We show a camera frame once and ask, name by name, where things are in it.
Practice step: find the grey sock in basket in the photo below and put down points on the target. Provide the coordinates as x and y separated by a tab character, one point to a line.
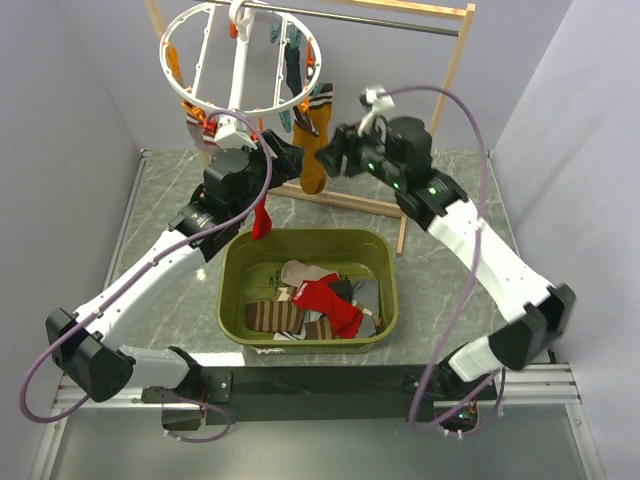
365	296

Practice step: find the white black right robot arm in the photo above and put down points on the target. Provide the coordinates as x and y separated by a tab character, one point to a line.
536	312

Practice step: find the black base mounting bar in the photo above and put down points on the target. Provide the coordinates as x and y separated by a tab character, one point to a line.
309	393

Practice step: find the mustard yellow sock pair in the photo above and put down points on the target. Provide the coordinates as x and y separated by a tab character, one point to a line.
310	132

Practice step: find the red santa sock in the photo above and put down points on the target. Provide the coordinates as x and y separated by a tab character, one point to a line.
317	295

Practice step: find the white round clip hanger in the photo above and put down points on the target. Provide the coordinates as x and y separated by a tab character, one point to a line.
241	14

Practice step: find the navy hanging sock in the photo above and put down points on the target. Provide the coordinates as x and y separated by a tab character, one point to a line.
293	72

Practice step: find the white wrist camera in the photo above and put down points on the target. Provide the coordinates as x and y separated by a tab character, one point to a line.
226	132
376	102

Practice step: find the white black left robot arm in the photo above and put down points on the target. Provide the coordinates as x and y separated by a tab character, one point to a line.
93	350

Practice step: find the aluminium rail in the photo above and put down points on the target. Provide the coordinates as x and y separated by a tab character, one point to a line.
535	385

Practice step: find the grey-brown striped sock pair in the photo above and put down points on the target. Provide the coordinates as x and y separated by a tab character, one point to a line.
197	132

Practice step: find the brown striped sock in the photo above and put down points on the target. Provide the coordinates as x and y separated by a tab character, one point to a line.
320	329
274	316

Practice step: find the olive green plastic basket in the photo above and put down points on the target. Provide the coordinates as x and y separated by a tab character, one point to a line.
251	273

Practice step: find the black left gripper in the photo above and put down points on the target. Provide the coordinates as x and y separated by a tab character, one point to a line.
288	163

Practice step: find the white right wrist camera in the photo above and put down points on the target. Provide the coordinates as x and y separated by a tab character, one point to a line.
376	102

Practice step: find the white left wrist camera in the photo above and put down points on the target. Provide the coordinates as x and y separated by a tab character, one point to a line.
226	132

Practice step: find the beige sock in basket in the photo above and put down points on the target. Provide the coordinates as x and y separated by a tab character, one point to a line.
295	273

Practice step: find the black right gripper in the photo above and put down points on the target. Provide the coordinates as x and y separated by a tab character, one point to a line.
344	142

